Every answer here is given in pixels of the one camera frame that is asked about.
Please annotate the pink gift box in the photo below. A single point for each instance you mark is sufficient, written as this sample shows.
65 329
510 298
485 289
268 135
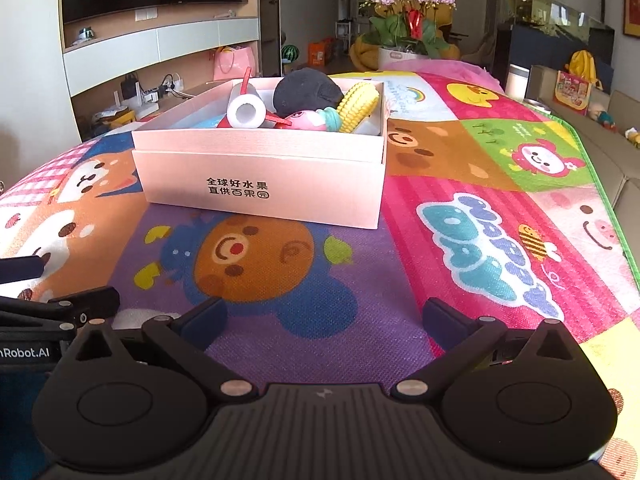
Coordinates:
260 200

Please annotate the white power strip with plugs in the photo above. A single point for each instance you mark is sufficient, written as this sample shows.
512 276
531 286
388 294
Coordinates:
160 91

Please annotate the yellow box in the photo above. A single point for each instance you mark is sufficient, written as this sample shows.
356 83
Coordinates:
120 118

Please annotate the black plush toy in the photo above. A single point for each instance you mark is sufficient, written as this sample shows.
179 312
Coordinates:
305 90

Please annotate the colourful cartoon play mat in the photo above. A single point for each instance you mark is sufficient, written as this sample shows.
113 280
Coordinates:
320 285

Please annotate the orange box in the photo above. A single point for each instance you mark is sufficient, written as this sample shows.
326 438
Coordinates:
320 54

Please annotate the small plush toy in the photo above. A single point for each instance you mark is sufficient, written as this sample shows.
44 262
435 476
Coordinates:
634 138
602 117

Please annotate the large yellow plush toy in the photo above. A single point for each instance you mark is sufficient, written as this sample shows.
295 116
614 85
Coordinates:
360 55

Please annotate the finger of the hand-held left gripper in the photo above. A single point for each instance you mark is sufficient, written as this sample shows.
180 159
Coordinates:
22 270
85 305

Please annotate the pink paper gift bag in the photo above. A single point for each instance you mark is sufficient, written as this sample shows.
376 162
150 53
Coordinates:
234 62

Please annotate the dark sideboard cabinet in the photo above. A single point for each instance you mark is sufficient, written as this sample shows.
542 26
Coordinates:
545 42

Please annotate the watermelon pattern ball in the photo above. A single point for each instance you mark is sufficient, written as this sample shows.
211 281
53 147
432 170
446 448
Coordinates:
289 53

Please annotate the white cylinder appliance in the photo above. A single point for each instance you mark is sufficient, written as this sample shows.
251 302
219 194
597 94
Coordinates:
518 80

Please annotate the red printed gift bag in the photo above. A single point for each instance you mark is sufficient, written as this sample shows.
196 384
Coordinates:
572 91

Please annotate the yellow backpack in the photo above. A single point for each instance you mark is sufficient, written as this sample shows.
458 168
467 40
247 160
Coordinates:
582 65

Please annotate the beige sofa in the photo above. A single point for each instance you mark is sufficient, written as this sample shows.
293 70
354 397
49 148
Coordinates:
620 170

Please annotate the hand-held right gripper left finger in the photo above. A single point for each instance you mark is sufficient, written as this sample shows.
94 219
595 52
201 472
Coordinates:
205 317

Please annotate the yellow corn toy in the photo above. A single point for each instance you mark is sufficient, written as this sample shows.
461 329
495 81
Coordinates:
356 107

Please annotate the blue tissue pack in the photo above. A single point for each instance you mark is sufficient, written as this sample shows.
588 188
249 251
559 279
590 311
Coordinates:
207 122

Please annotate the wooden TV wall cabinet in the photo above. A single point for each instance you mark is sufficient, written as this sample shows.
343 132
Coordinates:
110 60

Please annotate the pink green ice cream toy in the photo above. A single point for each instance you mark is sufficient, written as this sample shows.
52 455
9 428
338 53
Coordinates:
307 120

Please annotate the white toy bottle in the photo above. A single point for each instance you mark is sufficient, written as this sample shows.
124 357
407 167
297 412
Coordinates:
245 107

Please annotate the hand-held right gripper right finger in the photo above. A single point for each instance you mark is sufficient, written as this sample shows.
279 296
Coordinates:
445 317

